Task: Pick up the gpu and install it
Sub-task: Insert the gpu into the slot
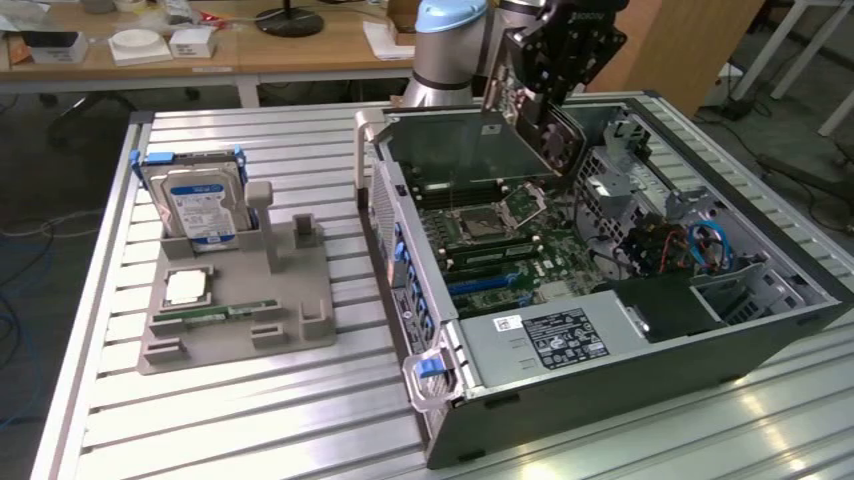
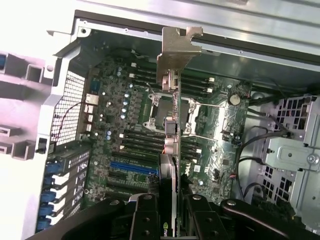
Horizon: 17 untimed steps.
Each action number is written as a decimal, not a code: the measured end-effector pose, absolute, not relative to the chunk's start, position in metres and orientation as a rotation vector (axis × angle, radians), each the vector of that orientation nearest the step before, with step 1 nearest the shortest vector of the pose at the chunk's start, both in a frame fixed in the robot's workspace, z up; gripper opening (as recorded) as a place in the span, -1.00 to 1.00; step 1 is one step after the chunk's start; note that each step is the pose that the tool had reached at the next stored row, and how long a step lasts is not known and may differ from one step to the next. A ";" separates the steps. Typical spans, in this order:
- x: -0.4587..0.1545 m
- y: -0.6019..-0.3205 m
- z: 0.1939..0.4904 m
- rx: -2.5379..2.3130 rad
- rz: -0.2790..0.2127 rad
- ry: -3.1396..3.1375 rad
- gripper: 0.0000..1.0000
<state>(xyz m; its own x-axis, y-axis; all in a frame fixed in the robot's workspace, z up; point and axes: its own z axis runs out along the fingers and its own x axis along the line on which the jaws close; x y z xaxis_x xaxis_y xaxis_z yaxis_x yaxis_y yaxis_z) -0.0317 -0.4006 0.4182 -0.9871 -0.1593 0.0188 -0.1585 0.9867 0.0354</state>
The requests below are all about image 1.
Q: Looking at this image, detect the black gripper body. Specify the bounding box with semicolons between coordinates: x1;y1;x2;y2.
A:
542;0;627;40

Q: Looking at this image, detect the wooden cabinet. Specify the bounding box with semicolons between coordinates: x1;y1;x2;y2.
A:
586;0;768;119

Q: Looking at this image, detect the brown cardboard box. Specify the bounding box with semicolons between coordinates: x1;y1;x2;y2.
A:
385;0;428;32

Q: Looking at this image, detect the white folded paper box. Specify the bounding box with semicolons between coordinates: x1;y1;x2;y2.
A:
363;19;419;61

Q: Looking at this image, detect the perforated metal disk bay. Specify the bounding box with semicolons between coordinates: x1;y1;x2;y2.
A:
572;119;675;241

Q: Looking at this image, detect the metal socket cover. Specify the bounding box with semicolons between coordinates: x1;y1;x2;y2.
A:
500;182;550;229

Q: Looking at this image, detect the CPU socket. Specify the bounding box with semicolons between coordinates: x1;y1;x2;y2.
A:
452;204;508;246

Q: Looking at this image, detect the black round lamp base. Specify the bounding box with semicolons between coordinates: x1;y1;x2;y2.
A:
256;0;325;39

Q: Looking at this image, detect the green motherboard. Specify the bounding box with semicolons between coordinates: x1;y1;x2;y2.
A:
405;169;615;321

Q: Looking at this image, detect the blue expansion slot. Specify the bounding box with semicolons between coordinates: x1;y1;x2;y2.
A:
449;272;512;297

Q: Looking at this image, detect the white labelled cardboard box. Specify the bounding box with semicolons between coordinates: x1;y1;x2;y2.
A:
167;27;219;59

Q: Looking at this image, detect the grey angled disk bay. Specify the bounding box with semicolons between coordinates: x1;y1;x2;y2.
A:
690;254;808;326

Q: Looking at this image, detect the grey power supply unit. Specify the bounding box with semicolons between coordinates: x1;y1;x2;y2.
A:
457;291;652;390

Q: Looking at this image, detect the hard disk in blue caddy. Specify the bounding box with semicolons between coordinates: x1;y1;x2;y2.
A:
129;144;259;254

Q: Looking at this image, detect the white round part square base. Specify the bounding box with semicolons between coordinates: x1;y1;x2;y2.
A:
108;28;173;66

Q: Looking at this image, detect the blue case latch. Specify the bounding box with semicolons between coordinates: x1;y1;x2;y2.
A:
412;349;443;384

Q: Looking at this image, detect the black chair base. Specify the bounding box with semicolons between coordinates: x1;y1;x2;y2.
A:
38;84;201;146

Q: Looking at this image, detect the open grey PC case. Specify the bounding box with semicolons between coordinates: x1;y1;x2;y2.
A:
352;94;848;471

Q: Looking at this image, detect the silver CPU chip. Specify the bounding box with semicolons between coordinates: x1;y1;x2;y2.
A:
163;272;213;306

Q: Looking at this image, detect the green RAM stick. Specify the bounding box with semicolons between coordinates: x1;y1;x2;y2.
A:
152;298;279;324

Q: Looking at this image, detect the white box black top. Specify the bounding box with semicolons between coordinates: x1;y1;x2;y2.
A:
18;30;89;65

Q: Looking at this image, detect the grey plastic parts rack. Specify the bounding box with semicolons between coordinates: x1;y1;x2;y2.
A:
136;180;340;376

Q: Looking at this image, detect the white table frame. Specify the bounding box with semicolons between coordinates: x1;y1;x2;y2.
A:
730;0;854;137

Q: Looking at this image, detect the wooden desk white frame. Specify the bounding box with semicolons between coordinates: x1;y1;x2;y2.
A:
0;0;428;109

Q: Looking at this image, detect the red wire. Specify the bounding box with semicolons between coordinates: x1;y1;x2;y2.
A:
656;224;688;274

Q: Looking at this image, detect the blue wire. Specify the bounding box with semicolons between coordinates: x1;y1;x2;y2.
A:
688;221;736;275

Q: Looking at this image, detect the blue floor cable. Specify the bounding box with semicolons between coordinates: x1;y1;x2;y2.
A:
0;214;61;431

